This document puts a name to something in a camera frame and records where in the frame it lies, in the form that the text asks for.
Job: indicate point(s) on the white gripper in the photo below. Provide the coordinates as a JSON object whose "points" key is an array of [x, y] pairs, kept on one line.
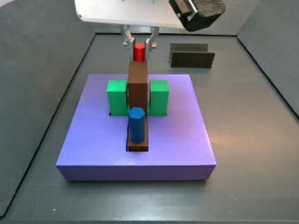
{"points": [[129, 12]]}

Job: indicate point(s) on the red hexagonal peg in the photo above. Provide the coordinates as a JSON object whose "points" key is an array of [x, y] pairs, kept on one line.
{"points": [[139, 52]]}

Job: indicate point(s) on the purple base board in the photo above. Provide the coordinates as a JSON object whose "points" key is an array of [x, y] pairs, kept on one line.
{"points": [[93, 153]]}

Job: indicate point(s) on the green block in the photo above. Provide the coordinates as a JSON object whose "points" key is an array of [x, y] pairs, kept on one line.
{"points": [[117, 99]]}

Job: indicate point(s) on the blue hexagonal peg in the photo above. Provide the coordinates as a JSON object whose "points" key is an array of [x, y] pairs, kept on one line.
{"points": [[136, 124]]}

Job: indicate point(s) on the brown upright bracket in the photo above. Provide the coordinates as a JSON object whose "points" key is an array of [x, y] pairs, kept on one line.
{"points": [[137, 93]]}

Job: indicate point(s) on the black angle bracket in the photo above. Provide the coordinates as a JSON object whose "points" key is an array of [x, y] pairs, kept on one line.
{"points": [[191, 55]]}

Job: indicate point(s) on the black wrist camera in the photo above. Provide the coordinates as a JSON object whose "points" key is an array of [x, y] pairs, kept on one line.
{"points": [[197, 13]]}

